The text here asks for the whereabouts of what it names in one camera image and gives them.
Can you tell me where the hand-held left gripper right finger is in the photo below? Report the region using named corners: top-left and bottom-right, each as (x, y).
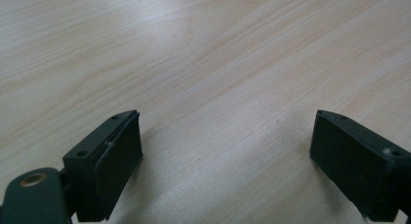
top-left (309, 109), bottom-right (411, 223)

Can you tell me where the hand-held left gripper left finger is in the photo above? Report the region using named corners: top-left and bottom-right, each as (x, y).
top-left (62, 110), bottom-right (143, 223)

